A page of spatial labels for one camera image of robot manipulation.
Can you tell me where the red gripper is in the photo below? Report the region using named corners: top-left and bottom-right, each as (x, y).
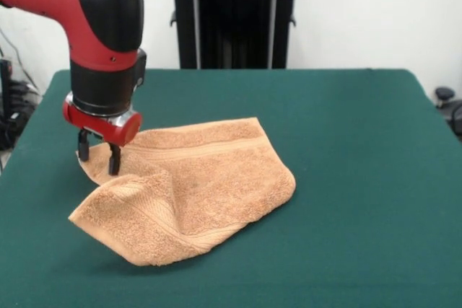
top-left (62, 92), bottom-right (143, 177)

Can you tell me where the orange terry towel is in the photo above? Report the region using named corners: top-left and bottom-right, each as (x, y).
top-left (68, 116), bottom-right (297, 268)

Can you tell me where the black equipment pile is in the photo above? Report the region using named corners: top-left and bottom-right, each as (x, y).
top-left (0, 80), bottom-right (43, 151)

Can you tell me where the black upright device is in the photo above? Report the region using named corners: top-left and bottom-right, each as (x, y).
top-left (0, 58), bottom-right (14, 123)

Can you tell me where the dark green table cloth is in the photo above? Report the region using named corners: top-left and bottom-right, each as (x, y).
top-left (0, 68), bottom-right (462, 308)

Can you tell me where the grey cable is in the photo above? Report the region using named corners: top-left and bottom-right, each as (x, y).
top-left (0, 27), bottom-right (40, 92)

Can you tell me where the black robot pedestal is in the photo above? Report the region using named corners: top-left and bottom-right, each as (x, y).
top-left (157, 0), bottom-right (311, 70)

